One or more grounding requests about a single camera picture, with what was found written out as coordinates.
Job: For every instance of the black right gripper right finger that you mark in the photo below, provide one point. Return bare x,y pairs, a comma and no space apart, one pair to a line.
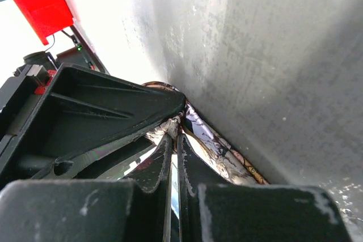
195,177

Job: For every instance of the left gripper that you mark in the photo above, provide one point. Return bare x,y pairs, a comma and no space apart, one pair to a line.
54,124

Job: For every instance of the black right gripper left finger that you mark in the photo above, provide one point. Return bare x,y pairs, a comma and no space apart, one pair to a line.
153,173

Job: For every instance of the brown floral patterned tie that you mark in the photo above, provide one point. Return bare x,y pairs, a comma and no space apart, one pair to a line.
211,147

